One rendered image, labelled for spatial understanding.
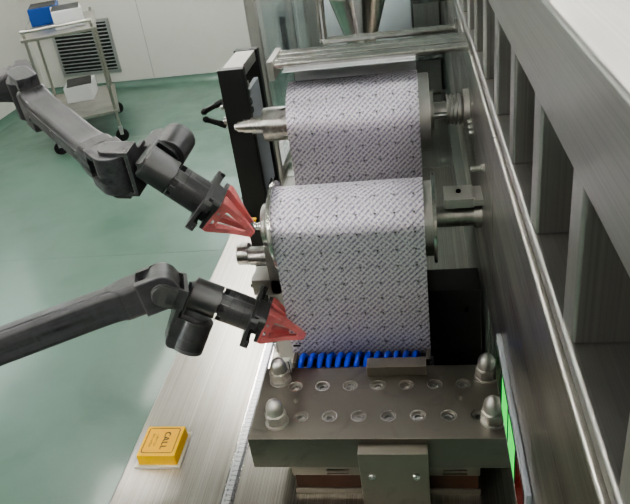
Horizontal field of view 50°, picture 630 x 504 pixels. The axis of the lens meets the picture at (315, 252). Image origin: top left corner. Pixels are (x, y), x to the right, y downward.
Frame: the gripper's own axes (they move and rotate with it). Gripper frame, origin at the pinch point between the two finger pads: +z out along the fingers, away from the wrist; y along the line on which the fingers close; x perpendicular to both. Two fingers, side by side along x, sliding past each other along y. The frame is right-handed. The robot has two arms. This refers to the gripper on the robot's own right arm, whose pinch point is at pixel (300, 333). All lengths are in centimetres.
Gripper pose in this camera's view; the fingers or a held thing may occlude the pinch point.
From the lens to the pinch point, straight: 115.8
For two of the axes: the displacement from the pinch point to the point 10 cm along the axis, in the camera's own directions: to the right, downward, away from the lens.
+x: 3.6, -7.8, -5.2
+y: -1.1, 5.2, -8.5
